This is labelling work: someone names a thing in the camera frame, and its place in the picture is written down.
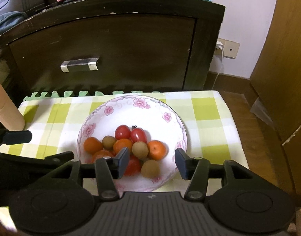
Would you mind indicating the white floral porcelain bowl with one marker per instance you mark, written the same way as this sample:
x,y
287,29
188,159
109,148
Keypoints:
x,y
148,127

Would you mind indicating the brown longan fruit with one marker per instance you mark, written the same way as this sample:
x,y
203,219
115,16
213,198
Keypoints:
x,y
140,150
108,142
150,169

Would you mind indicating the silver drawer handle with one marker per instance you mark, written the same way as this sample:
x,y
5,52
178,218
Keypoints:
x,y
72,66

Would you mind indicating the blue cloth bundle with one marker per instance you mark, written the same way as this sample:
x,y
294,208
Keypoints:
x,y
10,19

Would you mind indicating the wall power socket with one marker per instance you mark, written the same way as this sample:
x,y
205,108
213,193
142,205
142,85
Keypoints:
x,y
229,48

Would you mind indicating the large red tomato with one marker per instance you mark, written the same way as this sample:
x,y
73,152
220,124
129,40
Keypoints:
x,y
102,154

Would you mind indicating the green foam mat edge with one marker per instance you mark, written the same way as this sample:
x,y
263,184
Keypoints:
x,y
86,93

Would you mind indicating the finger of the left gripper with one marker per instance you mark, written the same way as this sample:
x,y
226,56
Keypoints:
x,y
14,137
60,157

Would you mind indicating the brown wooden wardrobe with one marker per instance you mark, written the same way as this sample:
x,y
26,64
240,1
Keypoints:
x,y
277,81

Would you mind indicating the pink ribbed cylinder case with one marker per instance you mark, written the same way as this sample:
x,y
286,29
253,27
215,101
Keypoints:
x,y
10,116

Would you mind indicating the red cherry tomato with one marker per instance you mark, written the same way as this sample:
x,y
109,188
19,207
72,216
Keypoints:
x,y
122,131
133,167
138,134

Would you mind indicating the dark wooden cabinet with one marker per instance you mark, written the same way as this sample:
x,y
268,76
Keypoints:
x,y
142,45

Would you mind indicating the green checkered tablecloth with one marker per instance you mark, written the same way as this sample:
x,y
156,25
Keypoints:
x,y
199,122

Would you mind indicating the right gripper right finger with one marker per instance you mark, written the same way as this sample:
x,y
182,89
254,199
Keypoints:
x,y
196,170

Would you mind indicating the small orange tangerine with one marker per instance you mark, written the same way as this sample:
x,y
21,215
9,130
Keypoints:
x,y
92,145
157,150
122,143

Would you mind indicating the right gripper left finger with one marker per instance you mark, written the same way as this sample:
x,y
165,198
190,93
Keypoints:
x,y
108,169

